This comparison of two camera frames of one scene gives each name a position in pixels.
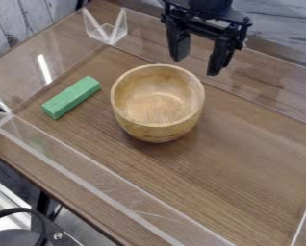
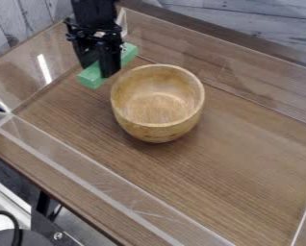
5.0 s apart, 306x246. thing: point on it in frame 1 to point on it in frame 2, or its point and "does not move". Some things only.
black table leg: x=43 y=203 does not move
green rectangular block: x=79 y=92 to x=91 y=78
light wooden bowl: x=157 y=101 does not move
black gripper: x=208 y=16 to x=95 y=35
